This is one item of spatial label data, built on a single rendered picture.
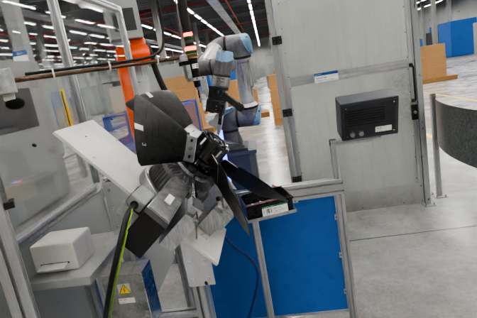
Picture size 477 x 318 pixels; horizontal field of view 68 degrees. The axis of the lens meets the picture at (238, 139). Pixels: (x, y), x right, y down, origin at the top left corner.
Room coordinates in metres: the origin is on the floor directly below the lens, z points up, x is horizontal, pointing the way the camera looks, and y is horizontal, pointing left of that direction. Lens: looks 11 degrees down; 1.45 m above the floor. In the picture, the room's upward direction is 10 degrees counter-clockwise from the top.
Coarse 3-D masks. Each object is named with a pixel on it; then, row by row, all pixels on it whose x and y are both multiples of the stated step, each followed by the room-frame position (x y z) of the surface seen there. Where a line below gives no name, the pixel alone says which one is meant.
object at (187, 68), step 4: (180, 56) 1.32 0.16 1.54; (184, 56) 1.32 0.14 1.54; (180, 60) 1.31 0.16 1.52; (184, 60) 1.32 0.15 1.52; (188, 60) 1.32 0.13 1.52; (180, 64) 1.33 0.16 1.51; (184, 64) 1.31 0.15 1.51; (188, 64) 1.32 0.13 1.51; (184, 68) 1.34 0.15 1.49; (188, 68) 1.33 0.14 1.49; (184, 72) 1.35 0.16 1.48; (188, 72) 1.32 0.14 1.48; (188, 76) 1.32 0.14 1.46; (204, 76) 1.34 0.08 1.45; (188, 80) 1.33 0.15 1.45; (192, 80) 1.32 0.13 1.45; (196, 80) 1.32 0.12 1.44
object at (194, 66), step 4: (192, 60) 1.34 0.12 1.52; (196, 60) 1.34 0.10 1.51; (192, 64) 1.34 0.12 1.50; (196, 64) 1.34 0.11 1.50; (192, 68) 1.34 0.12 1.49; (196, 68) 1.34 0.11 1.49; (192, 72) 1.34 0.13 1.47; (196, 72) 1.34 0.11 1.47; (192, 76) 1.34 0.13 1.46; (196, 76) 1.34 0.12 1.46; (196, 84) 1.34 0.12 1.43; (200, 84) 1.35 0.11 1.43
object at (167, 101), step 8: (144, 96) 1.39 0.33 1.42; (160, 96) 1.42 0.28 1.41; (168, 96) 1.43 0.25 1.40; (176, 96) 1.45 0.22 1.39; (128, 104) 1.33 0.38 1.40; (160, 104) 1.37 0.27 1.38; (168, 104) 1.38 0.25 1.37; (176, 104) 1.39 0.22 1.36; (168, 112) 1.34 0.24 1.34; (176, 112) 1.35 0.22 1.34; (184, 112) 1.36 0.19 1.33; (176, 120) 1.32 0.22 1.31; (184, 120) 1.33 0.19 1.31
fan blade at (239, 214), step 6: (222, 168) 1.07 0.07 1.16; (222, 174) 1.09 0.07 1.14; (222, 180) 1.11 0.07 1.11; (228, 180) 0.98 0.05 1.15; (222, 186) 1.13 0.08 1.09; (228, 186) 1.05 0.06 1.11; (222, 192) 1.14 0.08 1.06; (228, 192) 1.08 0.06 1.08; (234, 192) 0.98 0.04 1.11; (228, 198) 1.10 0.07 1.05; (234, 198) 1.00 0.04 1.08; (228, 204) 1.11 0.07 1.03; (234, 204) 1.04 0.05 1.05; (234, 210) 1.07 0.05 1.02; (240, 210) 0.98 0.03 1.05; (240, 216) 1.03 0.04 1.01; (240, 222) 1.05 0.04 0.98; (246, 222) 0.96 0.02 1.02; (246, 228) 1.00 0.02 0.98
